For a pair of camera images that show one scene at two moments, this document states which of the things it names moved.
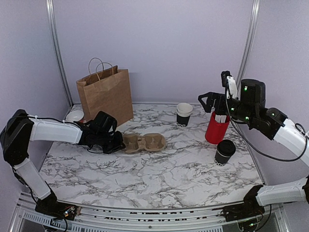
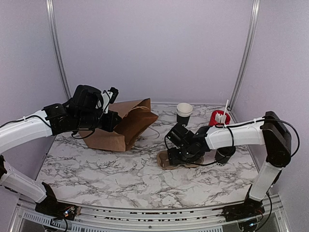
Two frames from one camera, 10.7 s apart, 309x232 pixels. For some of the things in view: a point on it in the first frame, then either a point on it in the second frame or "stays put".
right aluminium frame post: (244, 70) stays put
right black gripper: (219, 97) → (174, 159)
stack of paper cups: (183, 112) stays put
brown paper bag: (106, 89) → (136, 116)
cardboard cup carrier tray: (150, 141) → (163, 162)
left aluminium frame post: (60, 53) stays put
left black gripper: (119, 145) → (110, 124)
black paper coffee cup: (226, 149) stays put
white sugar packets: (220, 119) stays put
